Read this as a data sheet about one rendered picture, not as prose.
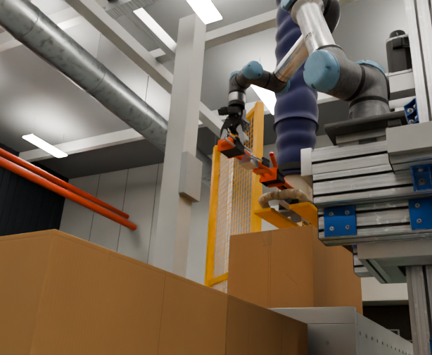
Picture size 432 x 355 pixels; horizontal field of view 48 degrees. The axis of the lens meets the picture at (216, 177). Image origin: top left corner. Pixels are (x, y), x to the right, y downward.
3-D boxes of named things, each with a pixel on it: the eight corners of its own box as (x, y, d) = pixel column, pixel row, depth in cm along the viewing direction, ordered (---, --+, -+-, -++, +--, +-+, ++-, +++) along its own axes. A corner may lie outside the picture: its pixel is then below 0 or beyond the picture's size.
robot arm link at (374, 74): (397, 103, 147) (394, 65, 152) (363, 89, 141) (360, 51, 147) (369, 120, 157) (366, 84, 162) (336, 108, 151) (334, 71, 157)
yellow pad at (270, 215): (284, 232, 259) (284, 223, 261) (302, 230, 253) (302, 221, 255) (252, 213, 233) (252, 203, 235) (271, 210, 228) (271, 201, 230)
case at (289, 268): (287, 341, 249) (287, 264, 265) (364, 341, 228) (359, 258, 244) (224, 327, 204) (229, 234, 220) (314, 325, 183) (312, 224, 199)
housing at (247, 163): (245, 170, 212) (245, 160, 213) (259, 167, 208) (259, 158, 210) (237, 164, 206) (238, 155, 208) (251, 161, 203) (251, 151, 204)
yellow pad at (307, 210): (318, 228, 249) (318, 219, 250) (337, 226, 243) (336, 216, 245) (288, 208, 223) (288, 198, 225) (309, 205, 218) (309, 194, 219)
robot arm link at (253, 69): (271, 65, 202) (257, 77, 211) (248, 56, 197) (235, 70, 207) (271, 81, 199) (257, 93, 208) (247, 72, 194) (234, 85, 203)
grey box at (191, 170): (193, 203, 336) (196, 163, 348) (200, 201, 334) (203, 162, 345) (177, 193, 320) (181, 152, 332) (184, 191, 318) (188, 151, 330)
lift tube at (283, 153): (283, 190, 260) (285, 33, 300) (324, 184, 250) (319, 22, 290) (267, 175, 243) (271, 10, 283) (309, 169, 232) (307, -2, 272)
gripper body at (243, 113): (249, 133, 204) (250, 108, 208) (238, 124, 197) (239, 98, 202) (233, 136, 208) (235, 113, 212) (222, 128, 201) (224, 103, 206)
